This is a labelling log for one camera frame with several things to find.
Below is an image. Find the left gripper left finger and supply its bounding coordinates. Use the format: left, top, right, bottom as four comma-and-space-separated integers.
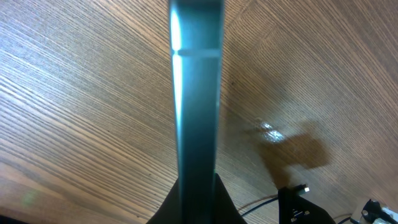
147, 179, 182, 224

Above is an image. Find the black USB charging cable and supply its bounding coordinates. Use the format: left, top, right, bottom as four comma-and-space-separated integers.
239, 184, 311, 218

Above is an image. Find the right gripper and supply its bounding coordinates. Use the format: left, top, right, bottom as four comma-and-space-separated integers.
277, 185, 386, 224

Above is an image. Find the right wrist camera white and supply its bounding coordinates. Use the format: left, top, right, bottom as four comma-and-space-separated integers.
373, 207, 397, 224

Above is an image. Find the Galaxy S25 smartphone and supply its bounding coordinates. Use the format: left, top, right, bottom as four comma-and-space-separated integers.
169, 0, 224, 223

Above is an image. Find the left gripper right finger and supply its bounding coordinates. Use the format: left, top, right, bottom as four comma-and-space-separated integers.
214, 174, 246, 224

